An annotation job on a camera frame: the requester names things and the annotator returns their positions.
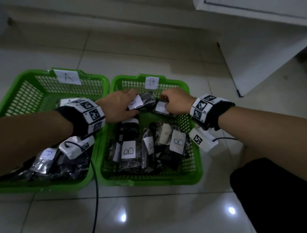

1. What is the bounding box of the person's right leg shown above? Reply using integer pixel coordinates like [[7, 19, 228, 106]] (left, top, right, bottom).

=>
[[240, 144, 267, 166]]

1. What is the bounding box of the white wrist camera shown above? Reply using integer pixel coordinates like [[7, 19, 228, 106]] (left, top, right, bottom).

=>
[[59, 135, 95, 160], [189, 127, 219, 153]]

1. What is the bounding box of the black wristband with marker tags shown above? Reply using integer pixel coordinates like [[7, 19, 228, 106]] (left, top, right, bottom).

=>
[[54, 98, 106, 141], [189, 94, 236, 131]]

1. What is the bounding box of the person's right hand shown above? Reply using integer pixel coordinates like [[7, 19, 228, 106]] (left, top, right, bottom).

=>
[[160, 87, 197, 115]]

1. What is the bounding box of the person's right forearm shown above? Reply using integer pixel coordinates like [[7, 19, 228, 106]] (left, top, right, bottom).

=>
[[218, 106, 307, 182]]

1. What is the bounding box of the person's left hand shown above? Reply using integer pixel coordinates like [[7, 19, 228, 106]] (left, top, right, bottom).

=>
[[96, 89, 139, 123]]

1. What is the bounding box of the person's left forearm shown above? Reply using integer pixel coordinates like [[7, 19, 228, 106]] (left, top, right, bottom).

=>
[[0, 110, 74, 177]]

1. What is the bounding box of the green plastic basket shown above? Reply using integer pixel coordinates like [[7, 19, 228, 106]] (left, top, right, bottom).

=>
[[0, 68, 110, 194], [98, 74, 204, 187]]

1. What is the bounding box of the white desk cabinet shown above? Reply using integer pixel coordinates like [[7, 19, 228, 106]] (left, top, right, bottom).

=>
[[193, 0, 307, 98]]

